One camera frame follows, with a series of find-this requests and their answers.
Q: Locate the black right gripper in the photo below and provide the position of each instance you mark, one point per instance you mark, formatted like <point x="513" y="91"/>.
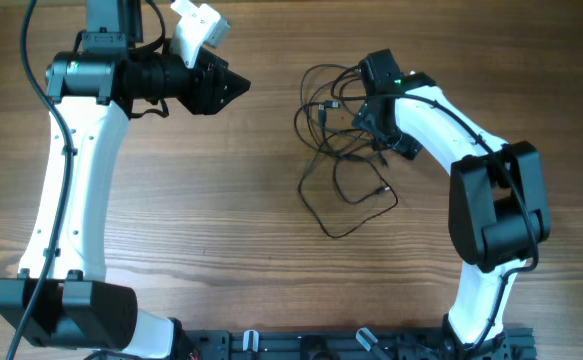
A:
<point x="371" y="120"/>

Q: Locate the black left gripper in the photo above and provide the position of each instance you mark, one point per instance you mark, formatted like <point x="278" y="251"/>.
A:
<point x="208" y="82"/>

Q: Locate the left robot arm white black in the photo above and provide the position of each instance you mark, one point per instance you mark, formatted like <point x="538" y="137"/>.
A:
<point x="60" y="297"/>

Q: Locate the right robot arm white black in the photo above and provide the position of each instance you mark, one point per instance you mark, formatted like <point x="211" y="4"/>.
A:
<point x="498" y="213"/>

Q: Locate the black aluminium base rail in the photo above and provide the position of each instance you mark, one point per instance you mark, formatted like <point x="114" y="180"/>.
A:
<point x="406" y="344"/>

